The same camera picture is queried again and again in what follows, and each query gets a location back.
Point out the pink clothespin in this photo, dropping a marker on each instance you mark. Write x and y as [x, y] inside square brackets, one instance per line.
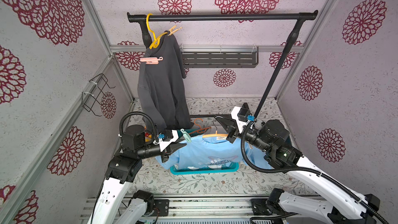
[151, 60]

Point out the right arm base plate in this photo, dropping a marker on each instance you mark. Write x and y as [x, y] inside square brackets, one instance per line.
[260, 207]

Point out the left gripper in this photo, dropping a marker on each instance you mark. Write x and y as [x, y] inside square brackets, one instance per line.
[168, 151]

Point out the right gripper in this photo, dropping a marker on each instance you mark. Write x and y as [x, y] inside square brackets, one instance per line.
[234, 129]

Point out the yellow plush toy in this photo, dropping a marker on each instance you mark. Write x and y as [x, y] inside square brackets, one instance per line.
[148, 136]

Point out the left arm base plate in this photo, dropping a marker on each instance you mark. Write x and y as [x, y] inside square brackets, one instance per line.
[155, 207]

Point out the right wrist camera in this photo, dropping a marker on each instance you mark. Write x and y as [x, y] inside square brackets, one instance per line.
[242, 117]

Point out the teal laundry basket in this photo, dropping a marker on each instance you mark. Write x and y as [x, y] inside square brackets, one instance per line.
[233, 167]

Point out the black wire wall basket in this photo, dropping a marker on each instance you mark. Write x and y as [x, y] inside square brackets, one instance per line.
[99, 100]

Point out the mint green clothespin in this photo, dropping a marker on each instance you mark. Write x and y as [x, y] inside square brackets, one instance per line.
[186, 135]

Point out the wooden hanger metal hook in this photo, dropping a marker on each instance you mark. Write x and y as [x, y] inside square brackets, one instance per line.
[217, 130]

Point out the orange plastic hanger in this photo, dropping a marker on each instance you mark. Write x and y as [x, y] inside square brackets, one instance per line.
[200, 129]

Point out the yellow plastic hanger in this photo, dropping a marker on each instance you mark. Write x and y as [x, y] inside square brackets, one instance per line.
[156, 38]

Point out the beige clothespin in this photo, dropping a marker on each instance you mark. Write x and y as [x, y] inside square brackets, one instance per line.
[173, 30]

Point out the black clothes rack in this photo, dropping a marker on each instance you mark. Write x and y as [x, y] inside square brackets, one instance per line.
[291, 40]

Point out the light blue garment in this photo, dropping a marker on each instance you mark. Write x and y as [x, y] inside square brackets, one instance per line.
[214, 153]

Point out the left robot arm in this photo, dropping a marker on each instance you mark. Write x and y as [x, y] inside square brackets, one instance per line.
[121, 172]

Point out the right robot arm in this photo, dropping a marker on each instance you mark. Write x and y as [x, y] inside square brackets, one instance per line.
[266, 150]

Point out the black wall shelf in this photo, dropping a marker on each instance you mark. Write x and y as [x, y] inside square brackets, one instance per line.
[240, 58]

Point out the dark grey t-shirt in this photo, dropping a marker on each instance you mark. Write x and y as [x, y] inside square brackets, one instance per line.
[161, 88]

